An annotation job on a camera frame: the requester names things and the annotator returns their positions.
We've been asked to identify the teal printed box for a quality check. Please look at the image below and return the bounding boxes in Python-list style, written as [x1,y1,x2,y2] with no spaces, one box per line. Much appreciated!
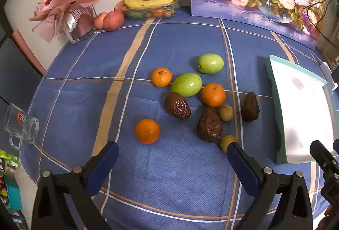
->
[0,174,23,211]

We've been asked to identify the white power strip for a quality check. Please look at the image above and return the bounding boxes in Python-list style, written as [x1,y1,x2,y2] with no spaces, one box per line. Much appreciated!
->
[319,61,339,92]

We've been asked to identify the blue plaid tablecloth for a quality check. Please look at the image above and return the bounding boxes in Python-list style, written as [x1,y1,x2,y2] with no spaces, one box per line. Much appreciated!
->
[18,6,339,230]

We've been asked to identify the dark brown avocado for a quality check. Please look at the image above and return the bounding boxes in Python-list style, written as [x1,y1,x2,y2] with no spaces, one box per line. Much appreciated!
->
[240,91,260,122]
[197,107,223,142]
[164,93,192,121]

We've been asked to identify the green jujube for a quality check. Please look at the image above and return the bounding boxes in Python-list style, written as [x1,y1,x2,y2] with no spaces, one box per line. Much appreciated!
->
[171,73,203,97]
[197,54,224,74]

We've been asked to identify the tan longan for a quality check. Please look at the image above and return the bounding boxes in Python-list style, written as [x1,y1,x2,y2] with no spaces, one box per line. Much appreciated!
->
[218,104,234,122]
[220,135,237,152]

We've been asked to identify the orange mandarin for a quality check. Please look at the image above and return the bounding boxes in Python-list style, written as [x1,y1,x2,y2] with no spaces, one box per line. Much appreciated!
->
[201,83,226,108]
[151,67,173,87]
[135,119,161,144]

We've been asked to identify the pale red apple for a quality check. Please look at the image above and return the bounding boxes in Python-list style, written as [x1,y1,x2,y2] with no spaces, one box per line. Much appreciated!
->
[93,12,108,30]

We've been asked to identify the clear plastic punnet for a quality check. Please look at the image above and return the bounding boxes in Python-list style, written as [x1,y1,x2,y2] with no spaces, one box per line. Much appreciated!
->
[122,0,180,19]

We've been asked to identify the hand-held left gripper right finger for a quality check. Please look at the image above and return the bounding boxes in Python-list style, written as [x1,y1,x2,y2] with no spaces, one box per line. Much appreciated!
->
[226,141,314,230]

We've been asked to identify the black cable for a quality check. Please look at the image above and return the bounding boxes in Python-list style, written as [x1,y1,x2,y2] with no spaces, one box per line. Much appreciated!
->
[302,0,339,50]

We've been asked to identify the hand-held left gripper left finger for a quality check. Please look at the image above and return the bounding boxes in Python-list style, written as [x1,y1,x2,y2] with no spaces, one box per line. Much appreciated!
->
[31,140,119,230]

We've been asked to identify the green printed box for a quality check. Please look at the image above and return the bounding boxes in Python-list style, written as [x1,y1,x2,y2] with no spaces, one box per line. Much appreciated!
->
[0,149,20,175]

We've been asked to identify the white tray teal rim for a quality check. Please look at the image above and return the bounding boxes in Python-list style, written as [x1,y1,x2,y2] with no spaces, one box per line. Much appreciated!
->
[265,54,339,165]

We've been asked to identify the glass mug red logo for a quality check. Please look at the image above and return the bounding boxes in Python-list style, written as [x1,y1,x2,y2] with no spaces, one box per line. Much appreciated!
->
[3,103,40,151]

